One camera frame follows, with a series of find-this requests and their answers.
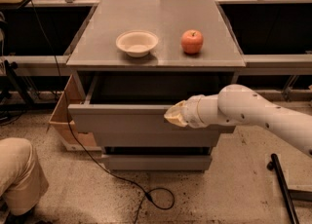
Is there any grey top drawer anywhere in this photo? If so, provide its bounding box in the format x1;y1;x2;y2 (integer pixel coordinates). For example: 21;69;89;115
68;74;234;148

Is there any grey drawer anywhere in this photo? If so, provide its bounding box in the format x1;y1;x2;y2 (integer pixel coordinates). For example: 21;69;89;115
101;155;212;171
68;74;234;148

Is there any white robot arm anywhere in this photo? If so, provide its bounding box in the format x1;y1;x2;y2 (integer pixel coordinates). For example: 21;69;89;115
164;84;312;157

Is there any grey drawer cabinet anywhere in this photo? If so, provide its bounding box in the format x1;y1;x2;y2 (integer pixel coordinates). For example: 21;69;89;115
65;0;247;172

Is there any grey lower drawer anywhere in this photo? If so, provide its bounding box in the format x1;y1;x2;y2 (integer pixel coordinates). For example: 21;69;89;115
101;155;212;171

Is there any red apple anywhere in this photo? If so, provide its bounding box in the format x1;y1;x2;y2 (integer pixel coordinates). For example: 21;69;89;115
180;29;204;55

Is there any white paper bowl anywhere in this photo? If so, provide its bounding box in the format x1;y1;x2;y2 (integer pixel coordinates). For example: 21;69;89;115
116;30;159;57

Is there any black metal stand leg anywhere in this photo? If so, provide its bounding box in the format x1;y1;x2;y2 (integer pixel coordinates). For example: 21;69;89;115
267;154;299;224

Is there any cardboard box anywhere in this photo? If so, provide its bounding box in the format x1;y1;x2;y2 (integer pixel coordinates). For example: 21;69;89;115
49;76;100;151

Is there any person's beige trouser leg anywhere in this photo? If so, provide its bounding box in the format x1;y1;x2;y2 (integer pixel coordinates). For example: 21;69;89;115
0;137;49;216

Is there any black floor cable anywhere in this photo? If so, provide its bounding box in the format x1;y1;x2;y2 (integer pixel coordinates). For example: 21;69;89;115
62;91;176;224

